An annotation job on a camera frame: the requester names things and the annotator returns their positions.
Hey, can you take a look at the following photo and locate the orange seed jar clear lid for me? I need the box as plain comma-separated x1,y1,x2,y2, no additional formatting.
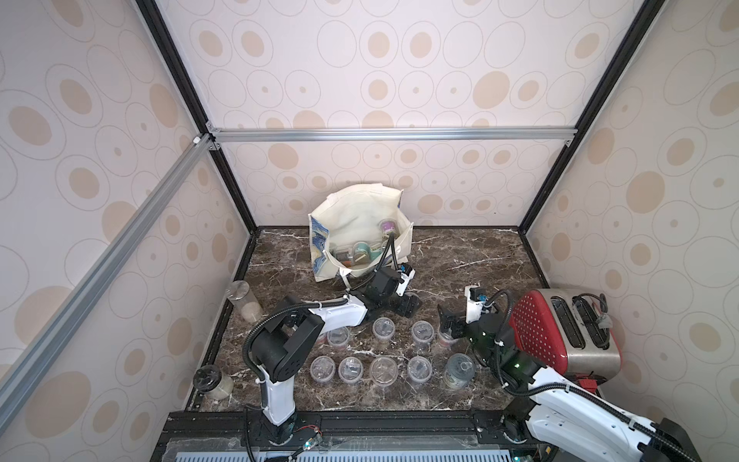
373,317,396,343

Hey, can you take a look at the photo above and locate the large clear seed jar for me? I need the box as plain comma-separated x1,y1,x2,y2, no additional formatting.
443,353,477,390

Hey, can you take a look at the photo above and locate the purple lid seed jar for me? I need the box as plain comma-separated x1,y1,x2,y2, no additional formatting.
379,219,400,238

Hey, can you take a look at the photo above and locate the cream canvas starry night bag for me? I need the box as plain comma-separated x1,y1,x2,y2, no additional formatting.
308,183,414,282

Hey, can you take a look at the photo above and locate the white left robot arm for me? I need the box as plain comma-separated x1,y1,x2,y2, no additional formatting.
242,236,421,444

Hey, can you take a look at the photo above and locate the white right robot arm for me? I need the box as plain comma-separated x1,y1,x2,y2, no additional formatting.
438,285,700,461

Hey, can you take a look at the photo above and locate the red and steel toaster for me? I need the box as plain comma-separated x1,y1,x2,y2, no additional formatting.
509,289,622,391

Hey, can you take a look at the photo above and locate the silver aluminium crossbar back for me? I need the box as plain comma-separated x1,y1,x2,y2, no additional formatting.
212,126,577,144

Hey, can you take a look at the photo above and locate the silver aluminium bar left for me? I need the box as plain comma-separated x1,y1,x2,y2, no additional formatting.
1,134,214,431

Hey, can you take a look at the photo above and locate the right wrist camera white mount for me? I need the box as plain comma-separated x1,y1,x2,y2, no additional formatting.
464,284,487,323

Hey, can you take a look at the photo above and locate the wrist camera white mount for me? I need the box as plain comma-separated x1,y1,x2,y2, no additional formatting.
396,264,416,298
464,284,487,323

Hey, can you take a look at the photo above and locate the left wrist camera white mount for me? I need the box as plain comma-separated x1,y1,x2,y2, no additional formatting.
396,264,416,298

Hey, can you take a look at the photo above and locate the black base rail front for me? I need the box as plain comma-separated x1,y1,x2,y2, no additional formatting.
149,408,650,462

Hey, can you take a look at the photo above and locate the clear plastic jar by wall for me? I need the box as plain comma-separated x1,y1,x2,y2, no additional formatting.
226,280,263,323

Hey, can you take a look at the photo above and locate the black lid jar by wall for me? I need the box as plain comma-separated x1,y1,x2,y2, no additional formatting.
192,365,234,402

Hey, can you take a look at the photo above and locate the black corner frame post left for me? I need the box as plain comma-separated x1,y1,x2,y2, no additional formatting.
135,0,259,234

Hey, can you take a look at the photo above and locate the black corner frame post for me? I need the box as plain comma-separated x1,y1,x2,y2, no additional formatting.
518,0,666,238
135,0,259,234

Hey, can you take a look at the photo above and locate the black corner frame post right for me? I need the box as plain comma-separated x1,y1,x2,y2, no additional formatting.
518,0,666,238

